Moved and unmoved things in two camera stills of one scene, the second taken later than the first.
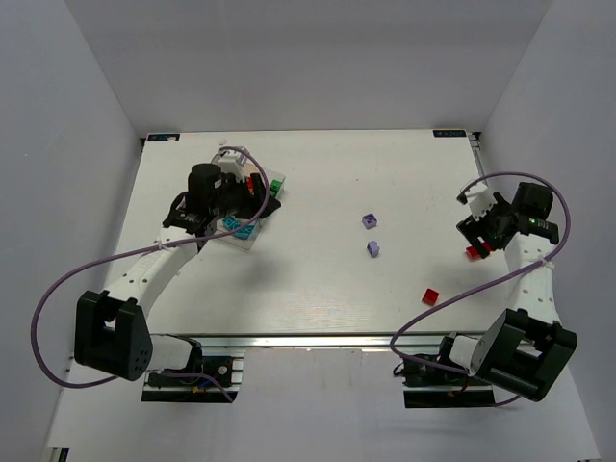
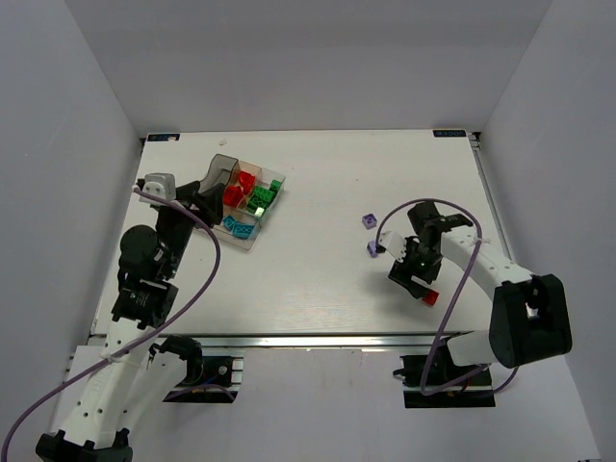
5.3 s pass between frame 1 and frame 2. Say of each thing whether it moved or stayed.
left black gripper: moved
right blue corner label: stayed
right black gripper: moved
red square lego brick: stayed
